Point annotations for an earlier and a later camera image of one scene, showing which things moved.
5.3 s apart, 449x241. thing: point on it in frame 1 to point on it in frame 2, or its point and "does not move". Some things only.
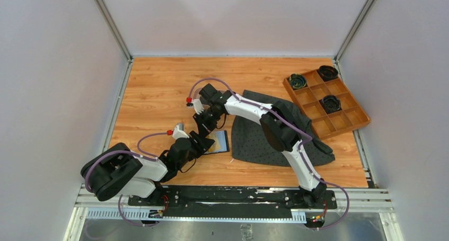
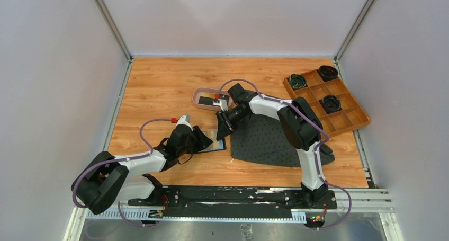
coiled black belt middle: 331,104 does not move
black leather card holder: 222,143 does not move
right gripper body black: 209,118 to 235,115
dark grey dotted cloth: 250,144 does not move
